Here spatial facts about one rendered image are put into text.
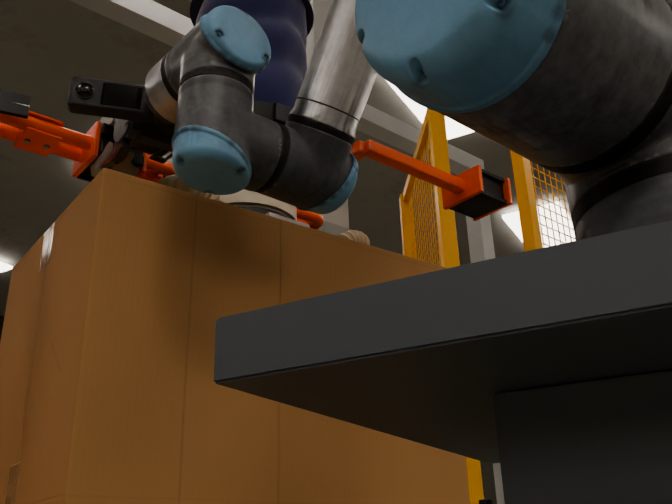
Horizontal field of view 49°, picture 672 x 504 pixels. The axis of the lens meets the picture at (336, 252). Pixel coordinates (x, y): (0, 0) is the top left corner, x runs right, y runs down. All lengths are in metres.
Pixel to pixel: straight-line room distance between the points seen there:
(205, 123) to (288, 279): 0.29
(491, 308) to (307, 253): 0.72
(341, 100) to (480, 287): 0.58
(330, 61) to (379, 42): 0.43
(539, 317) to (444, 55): 0.18
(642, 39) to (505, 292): 0.23
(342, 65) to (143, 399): 0.46
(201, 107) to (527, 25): 0.48
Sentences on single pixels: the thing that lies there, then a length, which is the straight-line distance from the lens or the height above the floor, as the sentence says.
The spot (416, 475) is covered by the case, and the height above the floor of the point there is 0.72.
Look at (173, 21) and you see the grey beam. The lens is 4.00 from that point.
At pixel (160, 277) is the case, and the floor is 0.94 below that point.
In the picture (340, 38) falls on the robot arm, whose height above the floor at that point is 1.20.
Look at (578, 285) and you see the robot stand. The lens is 0.36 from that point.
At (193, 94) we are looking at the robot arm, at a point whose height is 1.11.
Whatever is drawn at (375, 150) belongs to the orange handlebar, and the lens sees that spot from 1.14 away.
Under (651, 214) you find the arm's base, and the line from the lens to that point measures 0.55.
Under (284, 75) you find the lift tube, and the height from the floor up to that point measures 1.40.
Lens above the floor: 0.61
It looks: 23 degrees up
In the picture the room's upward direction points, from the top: 2 degrees counter-clockwise
